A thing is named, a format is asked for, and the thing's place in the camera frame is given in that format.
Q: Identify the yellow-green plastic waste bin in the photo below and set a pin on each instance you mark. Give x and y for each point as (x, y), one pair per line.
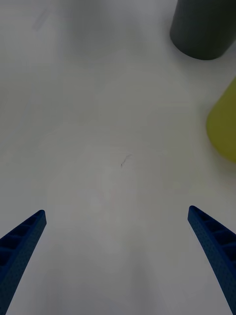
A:
(225, 125)

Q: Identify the grey plastic waste bin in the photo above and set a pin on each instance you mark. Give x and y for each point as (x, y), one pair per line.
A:
(204, 27)

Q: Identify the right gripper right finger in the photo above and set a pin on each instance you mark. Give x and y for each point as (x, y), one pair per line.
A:
(216, 248)

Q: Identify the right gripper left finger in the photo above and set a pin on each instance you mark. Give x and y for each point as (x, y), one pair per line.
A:
(22, 253)

